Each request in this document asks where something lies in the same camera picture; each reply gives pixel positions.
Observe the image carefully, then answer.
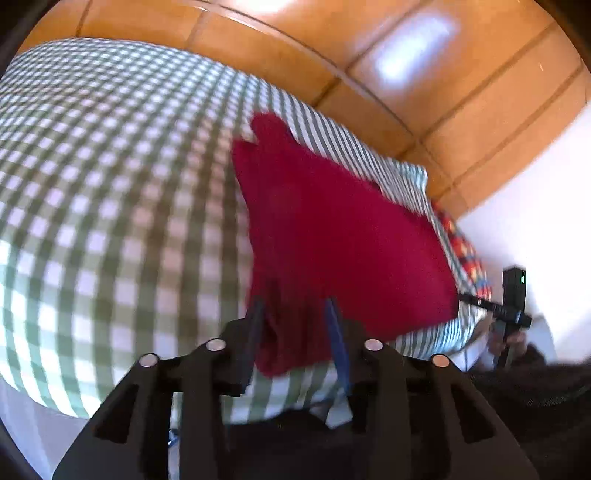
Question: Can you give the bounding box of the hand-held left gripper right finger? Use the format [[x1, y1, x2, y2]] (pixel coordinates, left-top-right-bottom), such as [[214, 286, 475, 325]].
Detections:
[[323, 298, 541, 480]]

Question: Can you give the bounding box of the colourful patterned cloth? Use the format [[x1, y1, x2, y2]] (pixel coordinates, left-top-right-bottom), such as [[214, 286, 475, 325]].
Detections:
[[431, 203, 492, 301]]

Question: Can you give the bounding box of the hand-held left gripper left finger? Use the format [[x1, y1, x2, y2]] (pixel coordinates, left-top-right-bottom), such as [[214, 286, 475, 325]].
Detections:
[[53, 298, 267, 480]]

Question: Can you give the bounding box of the green checked bed sheet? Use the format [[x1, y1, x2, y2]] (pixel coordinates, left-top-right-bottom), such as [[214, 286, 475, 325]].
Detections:
[[0, 38, 491, 426]]

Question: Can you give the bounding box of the white mattress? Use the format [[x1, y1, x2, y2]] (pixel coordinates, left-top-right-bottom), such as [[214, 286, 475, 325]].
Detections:
[[0, 369, 100, 480]]

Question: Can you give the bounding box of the dark red garment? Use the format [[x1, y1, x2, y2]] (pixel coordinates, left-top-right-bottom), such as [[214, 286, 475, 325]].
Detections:
[[231, 112, 460, 377]]

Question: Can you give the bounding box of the wooden wardrobe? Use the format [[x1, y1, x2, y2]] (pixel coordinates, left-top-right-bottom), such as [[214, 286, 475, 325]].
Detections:
[[18, 0, 591, 217]]

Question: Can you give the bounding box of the person's right hand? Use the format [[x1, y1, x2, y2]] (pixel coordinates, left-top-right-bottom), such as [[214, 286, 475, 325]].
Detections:
[[487, 320, 529, 365]]

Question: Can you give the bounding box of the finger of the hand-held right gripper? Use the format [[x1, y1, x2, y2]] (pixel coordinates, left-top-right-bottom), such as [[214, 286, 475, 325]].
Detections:
[[457, 293, 494, 311]]

